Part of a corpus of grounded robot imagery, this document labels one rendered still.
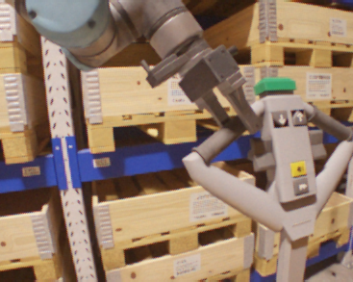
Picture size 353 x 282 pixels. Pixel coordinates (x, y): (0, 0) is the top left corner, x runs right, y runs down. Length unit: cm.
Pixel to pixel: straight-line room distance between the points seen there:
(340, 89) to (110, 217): 148
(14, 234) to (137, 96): 77
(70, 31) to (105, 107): 77
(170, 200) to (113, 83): 58
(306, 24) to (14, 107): 146
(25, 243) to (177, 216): 68
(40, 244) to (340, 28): 193
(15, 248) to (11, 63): 76
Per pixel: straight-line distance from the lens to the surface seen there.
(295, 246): 57
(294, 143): 52
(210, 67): 41
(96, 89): 106
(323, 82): 166
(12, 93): 109
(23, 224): 121
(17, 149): 111
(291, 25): 152
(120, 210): 117
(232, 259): 153
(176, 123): 114
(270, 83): 53
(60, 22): 32
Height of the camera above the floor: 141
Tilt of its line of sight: 11 degrees down
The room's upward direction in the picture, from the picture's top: 3 degrees counter-clockwise
